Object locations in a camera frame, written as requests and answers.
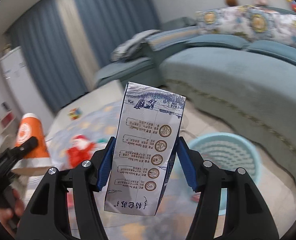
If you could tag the grey folded blanket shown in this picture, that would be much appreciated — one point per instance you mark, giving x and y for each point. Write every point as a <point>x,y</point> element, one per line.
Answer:
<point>129,47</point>

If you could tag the rubiks cube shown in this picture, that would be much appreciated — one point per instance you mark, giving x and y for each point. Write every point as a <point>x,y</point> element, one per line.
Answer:
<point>75,113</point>

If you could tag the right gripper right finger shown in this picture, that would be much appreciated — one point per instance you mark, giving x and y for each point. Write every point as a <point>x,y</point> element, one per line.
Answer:
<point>247,215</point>

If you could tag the orange paper cup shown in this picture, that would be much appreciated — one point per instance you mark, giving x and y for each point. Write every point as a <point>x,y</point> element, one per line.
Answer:
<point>37,162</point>

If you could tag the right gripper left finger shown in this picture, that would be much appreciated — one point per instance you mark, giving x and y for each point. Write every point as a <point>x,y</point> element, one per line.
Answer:
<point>46,215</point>

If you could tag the teal corner sofa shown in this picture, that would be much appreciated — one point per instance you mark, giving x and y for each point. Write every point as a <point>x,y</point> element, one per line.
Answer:
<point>249,85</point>

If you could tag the white refrigerator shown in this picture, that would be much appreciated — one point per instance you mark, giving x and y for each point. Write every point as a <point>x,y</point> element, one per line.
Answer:
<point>23,87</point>

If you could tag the blue striped curtain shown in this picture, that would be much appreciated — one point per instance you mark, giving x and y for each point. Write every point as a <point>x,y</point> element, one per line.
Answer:
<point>65,42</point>

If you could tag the patterned grey tablecloth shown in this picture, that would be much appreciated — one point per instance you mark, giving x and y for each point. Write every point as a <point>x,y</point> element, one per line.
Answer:
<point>98,127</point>

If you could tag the blue white milk carton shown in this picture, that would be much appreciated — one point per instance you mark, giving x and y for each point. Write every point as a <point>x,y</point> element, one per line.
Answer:
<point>144,151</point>

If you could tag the light blue laundry basket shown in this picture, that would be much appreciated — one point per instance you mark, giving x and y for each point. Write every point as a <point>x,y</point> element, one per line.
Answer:
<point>226,150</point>

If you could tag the floral long cushion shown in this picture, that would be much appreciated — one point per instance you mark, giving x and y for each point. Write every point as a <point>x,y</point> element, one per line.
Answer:
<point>250,22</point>

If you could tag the person left hand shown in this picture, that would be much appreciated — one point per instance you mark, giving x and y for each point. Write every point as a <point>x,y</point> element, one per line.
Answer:
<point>7,214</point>

